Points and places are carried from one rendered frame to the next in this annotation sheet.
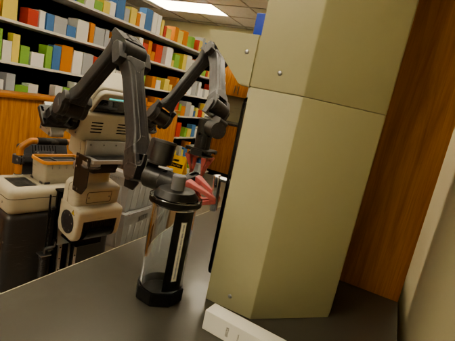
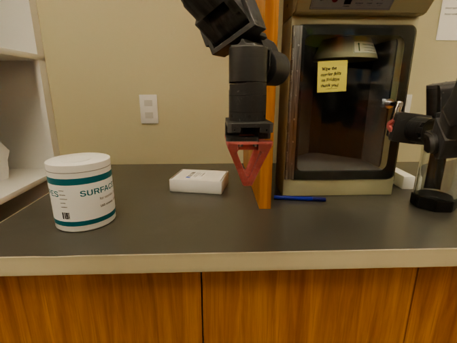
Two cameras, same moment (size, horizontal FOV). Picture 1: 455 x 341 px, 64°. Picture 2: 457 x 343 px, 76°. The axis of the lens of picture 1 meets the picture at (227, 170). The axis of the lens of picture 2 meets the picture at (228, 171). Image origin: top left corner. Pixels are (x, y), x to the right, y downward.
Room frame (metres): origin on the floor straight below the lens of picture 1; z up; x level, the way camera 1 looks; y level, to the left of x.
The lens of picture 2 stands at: (1.52, 0.51, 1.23)
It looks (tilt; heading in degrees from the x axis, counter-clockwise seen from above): 15 degrees down; 244
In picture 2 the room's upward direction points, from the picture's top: straight up
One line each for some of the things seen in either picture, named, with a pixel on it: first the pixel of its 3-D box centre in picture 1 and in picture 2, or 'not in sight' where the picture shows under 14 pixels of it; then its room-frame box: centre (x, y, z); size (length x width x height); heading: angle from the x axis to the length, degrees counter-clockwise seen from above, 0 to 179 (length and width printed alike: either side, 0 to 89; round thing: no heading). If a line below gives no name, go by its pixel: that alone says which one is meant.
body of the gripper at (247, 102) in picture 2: (202, 143); (247, 107); (1.29, 0.11, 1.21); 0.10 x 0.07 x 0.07; 66
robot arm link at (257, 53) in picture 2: (206, 126); (249, 65); (1.29, 0.10, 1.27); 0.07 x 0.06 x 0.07; 32
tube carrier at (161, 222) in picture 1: (167, 243); (441, 161); (0.72, 0.09, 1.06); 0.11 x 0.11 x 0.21
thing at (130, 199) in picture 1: (133, 183); not in sight; (3.08, 0.79, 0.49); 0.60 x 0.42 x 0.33; 156
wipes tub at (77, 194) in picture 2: not in sight; (82, 189); (1.54, -0.21, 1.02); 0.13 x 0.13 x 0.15
